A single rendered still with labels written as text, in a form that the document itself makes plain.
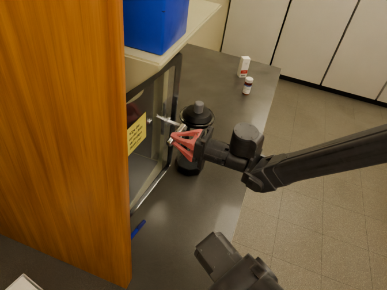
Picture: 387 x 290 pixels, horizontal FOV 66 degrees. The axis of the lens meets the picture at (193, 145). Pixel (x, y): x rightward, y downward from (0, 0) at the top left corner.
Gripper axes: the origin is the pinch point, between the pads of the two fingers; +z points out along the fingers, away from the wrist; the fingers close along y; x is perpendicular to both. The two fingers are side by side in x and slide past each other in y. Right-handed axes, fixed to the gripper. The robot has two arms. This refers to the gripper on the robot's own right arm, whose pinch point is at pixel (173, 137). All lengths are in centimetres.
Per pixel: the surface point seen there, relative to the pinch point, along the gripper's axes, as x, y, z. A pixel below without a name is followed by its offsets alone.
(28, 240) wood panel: 29.3, -21.6, 25.7
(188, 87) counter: -67, -26, 19
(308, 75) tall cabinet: -290, -107, -55
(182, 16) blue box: 11.1, 34.6, -3.7
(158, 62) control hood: 20.2, 31.2, -4.0
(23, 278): 37.4, -21.6, 19.8
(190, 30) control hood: 6.8, 31.1, -3.8
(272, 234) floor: -71, -121, -50
